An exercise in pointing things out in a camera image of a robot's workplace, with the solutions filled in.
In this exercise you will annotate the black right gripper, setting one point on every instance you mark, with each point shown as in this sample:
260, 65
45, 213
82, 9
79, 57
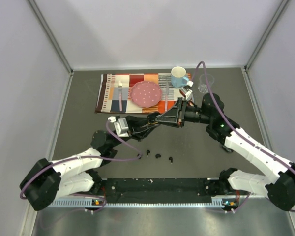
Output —
176, 115

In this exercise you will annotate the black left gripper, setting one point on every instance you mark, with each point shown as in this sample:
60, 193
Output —
135, 130

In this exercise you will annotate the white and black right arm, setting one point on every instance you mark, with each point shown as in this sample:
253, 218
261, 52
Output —
277, 182

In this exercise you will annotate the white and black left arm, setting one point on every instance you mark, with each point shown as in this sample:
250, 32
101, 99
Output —
76, 167

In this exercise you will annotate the black marbled earbud case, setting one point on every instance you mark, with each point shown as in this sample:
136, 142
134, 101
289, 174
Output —
226, 149

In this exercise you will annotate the pink dotted plate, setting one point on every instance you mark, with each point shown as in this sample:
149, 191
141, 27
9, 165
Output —
146, 94

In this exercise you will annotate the light blue mug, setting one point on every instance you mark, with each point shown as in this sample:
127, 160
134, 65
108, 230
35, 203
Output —
179, 77

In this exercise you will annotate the colourful patchwork placemat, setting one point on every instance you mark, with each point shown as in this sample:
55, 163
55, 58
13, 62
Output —
108, 100

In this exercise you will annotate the clear drinking glass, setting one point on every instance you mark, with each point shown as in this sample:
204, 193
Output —
203, 81

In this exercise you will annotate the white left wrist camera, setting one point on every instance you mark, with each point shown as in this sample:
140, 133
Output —
120, 125

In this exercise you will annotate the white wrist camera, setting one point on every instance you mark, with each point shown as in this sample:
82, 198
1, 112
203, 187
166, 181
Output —
120, 125
186, 91

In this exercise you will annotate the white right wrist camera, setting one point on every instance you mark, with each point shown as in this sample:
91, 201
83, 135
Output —
186, 91

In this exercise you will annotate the knife with pink handle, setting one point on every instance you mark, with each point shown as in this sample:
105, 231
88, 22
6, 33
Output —
166, 95

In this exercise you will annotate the fork with pink handle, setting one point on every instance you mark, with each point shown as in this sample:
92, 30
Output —
120, 95

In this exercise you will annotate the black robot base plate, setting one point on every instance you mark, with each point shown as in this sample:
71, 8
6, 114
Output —
163, 190

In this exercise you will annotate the aluminium frame rail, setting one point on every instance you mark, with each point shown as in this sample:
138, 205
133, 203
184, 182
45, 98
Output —
41, 194

